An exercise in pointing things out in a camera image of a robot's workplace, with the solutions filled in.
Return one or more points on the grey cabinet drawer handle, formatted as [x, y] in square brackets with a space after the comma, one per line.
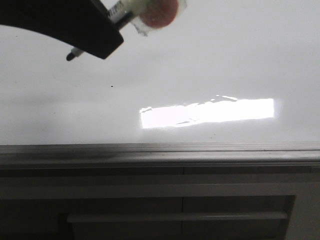
[176, 217]

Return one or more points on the black white whiteboard marker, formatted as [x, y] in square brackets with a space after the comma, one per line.
[117, 10]

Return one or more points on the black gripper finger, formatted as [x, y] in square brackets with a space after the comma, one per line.
[46, 17]

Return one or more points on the white whiteboard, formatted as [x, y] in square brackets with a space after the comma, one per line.
[229, 82]

